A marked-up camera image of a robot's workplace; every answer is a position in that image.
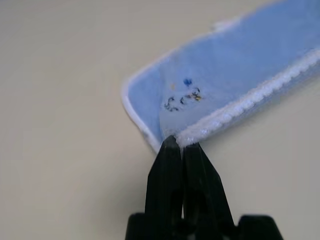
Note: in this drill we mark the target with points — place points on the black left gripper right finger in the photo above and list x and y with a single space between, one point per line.
202 185

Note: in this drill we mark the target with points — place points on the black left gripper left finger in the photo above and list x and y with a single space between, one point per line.
165 180

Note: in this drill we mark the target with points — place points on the light blue towel white trim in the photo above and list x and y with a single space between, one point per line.
225 62

